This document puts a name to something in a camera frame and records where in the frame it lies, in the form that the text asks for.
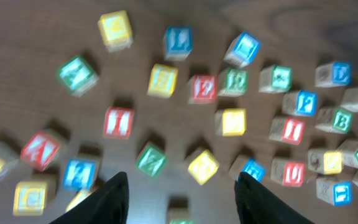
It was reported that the yellow centre block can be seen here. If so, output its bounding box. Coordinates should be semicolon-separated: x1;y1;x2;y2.
214;108;246;136

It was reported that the green Z block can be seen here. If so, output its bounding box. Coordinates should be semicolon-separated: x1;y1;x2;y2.
136;142;167;177

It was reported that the blue P block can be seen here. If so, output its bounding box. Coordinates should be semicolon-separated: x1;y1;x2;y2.
282;90;318;116

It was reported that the red E block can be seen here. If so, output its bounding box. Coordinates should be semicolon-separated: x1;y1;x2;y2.
188;75;217;104

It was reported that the blue H block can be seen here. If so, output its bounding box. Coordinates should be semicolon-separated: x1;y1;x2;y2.
229;155;266;182

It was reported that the green J block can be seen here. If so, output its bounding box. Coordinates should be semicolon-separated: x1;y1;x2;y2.
337;139;358;169

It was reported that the green N block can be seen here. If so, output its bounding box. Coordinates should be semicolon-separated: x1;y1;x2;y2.
166;208;195;224

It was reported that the green B block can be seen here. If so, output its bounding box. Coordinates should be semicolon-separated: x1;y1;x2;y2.
315;106;353;134

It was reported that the yellow block top left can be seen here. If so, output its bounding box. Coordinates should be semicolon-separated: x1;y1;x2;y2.
98;10;133;52

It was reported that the blue T block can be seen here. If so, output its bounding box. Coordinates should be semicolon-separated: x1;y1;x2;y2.
316;177;352;207

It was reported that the yellow C block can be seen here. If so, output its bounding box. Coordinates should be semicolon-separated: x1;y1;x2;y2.
12;174;57;216

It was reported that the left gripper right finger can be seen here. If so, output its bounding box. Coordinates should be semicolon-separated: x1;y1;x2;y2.
234;172;313;224

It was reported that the yellow block near J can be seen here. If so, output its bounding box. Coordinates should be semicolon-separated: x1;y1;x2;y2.
308;149;343;175

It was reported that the green L block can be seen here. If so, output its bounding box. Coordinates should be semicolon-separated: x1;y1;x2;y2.
57;55;99;97

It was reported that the red I block left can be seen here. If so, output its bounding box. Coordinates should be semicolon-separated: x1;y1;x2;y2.
103;106;135;139

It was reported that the green R block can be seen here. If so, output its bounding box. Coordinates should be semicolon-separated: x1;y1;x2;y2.
218;68;249;97

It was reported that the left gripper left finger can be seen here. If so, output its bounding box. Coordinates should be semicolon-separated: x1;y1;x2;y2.
51;172;129;224

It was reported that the yellow S block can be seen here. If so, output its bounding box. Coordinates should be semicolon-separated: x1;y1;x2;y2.
147;63;178;98

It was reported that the blue 2 block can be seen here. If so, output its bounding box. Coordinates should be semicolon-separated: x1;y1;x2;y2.
63;154;101;190

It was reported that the blue D block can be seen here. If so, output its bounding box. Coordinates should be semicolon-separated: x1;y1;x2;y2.
315;61;352;88

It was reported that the blue tilted L block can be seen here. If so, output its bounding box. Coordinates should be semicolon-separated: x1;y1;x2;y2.
224;32;260;68

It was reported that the yellow tilted O block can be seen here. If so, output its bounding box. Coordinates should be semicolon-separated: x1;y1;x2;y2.
185;147;220;185

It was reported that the red A block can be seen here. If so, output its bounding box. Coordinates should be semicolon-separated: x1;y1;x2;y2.
20;129;68;172

